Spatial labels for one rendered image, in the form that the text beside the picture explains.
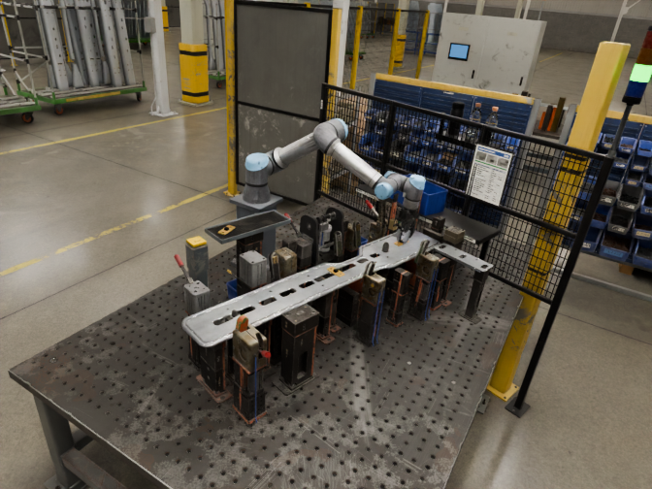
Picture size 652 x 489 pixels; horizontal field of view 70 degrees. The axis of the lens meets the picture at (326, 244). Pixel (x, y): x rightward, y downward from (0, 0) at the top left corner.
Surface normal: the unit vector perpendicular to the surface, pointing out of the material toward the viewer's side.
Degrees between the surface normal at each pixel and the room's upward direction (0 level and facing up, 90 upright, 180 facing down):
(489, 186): 90
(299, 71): 90
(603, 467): 0
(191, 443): 0
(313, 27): 89
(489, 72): 90
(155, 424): 0
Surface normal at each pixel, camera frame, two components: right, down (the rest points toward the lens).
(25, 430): 0.07, -0.88
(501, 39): -0.51, 0.36
